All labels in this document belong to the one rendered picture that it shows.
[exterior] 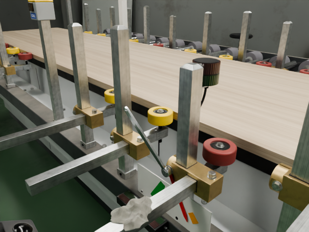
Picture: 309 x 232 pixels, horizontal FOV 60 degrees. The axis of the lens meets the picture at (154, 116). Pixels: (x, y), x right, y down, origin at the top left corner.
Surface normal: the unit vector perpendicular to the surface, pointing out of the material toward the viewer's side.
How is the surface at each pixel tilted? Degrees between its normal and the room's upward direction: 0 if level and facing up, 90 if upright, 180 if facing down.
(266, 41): 90
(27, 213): 0
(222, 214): 0
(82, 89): 90
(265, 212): 90
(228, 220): 0
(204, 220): 90
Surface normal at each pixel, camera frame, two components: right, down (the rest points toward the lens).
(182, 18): -0.29, 0.39
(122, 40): 0.67, 0.30
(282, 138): 0.00, -0.91
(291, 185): -0.74, 0.27
